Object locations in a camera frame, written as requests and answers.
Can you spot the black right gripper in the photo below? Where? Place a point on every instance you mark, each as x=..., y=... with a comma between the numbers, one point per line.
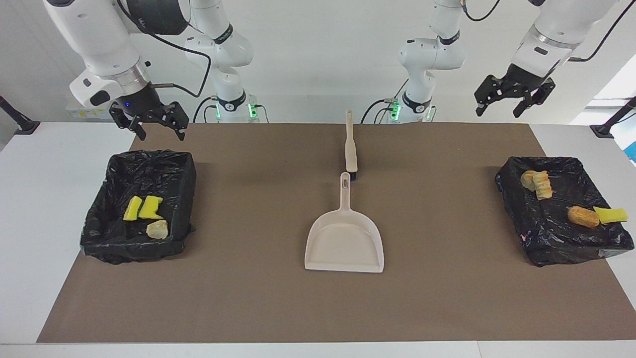
x=141, y=102

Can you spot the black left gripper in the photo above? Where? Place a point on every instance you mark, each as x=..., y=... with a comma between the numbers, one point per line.
x=524, y=78

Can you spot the pale foam lump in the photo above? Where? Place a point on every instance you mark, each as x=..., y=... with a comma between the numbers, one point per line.
x=527, y=180

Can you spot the notched yellow sponge piece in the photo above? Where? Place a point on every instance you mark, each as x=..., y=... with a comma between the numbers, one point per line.
x=150, y=208

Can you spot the beige foam chunk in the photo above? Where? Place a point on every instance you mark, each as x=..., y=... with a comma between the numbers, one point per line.
x=543, y=186

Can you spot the pale yellow foam chunk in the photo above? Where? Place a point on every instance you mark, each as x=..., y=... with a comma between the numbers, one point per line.
x=157, y=229

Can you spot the brown cracked foam lump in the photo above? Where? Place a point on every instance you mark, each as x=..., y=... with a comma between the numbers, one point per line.
x=583, y=217

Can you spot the yellow green sponge wedge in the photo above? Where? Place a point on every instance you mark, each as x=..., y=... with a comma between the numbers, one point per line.
x=612, y=214

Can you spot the beige hand brush black bristles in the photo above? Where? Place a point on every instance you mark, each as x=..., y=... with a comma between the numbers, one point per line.
x=351, y=149

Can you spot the beige plastic dustpan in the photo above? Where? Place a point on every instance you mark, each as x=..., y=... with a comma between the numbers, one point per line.
x=345, y=243

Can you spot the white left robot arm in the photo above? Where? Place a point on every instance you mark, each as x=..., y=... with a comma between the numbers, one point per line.
x=551, y=35

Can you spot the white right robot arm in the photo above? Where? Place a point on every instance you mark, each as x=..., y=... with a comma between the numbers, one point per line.
x=94, y=35

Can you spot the black bag lined bin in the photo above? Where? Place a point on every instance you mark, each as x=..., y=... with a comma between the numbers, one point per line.
x=546, y=228
x=109, y=233

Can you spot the white box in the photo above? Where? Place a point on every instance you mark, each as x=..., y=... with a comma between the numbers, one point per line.
x=79, y=114

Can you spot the blue object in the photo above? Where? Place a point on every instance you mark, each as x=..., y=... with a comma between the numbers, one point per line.
x=632, y=151

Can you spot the brown table mat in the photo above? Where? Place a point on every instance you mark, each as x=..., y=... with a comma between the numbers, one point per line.
x=248, y=303

